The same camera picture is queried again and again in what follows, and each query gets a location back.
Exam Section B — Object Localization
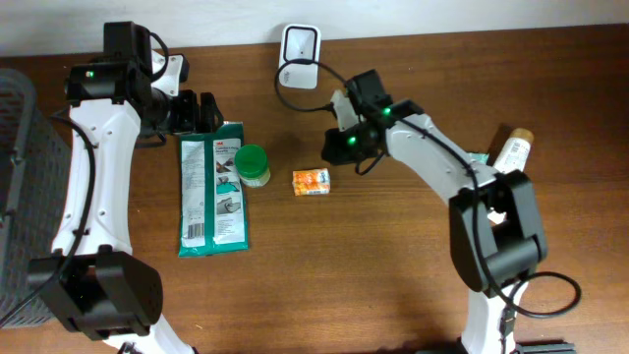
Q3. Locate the dark grey plastic basket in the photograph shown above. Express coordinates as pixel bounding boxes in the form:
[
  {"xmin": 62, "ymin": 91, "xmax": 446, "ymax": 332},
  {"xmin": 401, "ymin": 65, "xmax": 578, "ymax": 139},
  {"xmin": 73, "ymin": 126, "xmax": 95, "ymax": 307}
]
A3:
[{"xmin": 1, "ymin": 69, "xmax": 71, "ymax": 316}]

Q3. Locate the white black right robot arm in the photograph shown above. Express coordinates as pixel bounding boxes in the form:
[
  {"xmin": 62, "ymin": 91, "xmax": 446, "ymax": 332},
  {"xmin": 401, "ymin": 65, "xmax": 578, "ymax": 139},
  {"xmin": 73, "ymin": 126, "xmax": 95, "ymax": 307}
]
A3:
[{"xmin": 321, "ymin": 70, "xmax": 547, "ymax": 353}]

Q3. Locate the white tube with gold cap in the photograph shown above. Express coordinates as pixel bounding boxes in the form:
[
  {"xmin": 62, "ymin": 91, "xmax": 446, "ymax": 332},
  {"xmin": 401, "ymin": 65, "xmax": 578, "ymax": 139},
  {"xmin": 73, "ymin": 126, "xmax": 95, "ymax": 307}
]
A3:
[{"xmin": 486, "ymin": 127, "xmax": 536, "ymax": 225}]

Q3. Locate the teal wet wipes pack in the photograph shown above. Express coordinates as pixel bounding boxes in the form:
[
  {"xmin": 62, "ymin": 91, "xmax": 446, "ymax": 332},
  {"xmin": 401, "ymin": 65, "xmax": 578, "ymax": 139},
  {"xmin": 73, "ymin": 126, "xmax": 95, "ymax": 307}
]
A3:
[{"xmin": 468, "ymin": 152, "xmax": 489, "ymax": 164}]

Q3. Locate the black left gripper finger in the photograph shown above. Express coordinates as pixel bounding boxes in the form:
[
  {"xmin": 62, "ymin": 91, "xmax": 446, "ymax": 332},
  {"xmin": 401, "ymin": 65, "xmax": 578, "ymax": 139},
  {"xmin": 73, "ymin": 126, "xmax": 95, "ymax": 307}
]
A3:
[
  {"xmin": 200, "ymin": 92, "xmax": 224, "ymax": 133},
  {"xmin": 177, "ymin": 89, "xmax": 199, "ymax": 134}
]

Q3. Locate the green 3M cloth package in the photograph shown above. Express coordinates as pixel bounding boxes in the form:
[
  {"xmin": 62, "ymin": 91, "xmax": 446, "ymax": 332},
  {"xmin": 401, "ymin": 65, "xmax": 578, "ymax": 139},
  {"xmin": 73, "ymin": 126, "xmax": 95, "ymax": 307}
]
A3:
[{"xmin": 179, "ymin": 123, "xmax": 250, "ymax": 258}]

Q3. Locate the white barcode scanner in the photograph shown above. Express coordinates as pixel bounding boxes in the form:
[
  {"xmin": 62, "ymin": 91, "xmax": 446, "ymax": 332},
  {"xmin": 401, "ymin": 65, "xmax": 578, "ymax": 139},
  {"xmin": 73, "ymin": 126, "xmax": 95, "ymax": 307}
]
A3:
[{"xmin": 279, "ymin": 24, "xmax": 321, "ymax": 89}]

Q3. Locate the small orange juice carton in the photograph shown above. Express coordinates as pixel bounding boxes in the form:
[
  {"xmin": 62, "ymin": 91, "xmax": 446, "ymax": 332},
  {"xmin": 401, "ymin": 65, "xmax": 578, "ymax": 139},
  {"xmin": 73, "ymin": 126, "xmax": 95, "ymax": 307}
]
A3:
[{"xmin": 292, "ymin": 168, "xmax": 331, "ymax": 197}]

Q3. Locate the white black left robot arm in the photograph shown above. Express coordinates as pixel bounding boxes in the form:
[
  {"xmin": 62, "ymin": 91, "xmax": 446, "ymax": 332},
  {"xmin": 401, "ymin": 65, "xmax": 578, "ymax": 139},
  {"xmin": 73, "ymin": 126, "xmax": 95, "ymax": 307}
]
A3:
[{"xmin": 28, "ymin": 22, "xmax": 224, "ymax": 353}]

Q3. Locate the green lid glass jar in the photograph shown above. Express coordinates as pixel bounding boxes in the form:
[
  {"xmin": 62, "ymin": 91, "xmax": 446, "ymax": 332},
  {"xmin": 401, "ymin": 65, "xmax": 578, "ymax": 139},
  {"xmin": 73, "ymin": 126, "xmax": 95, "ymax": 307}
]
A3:
[{"xmin": 234, "ymin": 145, "xmax": 270, "ymax": 188}]

